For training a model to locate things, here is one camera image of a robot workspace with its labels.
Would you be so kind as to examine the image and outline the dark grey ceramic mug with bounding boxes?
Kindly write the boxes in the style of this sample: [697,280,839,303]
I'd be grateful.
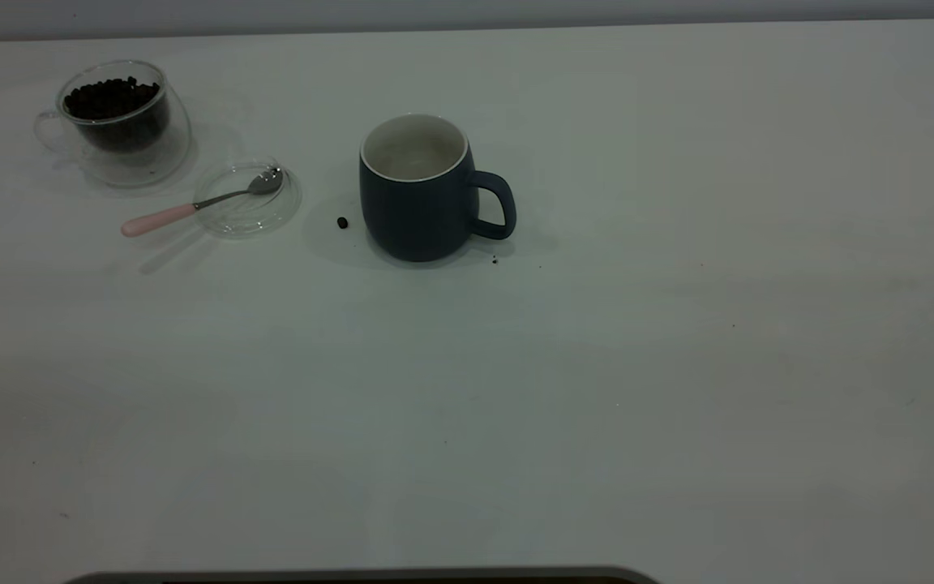
[358,113,517,263]

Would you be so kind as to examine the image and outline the pink handled metal spoon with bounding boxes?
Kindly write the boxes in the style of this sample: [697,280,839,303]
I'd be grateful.
[121,167,284,238]

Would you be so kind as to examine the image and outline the pile of coffee beans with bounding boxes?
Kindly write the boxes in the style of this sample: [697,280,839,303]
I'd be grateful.
[63,77,171,153]

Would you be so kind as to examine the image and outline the clear double-wall glass cup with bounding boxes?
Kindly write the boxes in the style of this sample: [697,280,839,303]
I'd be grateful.
[34,59,192,189]

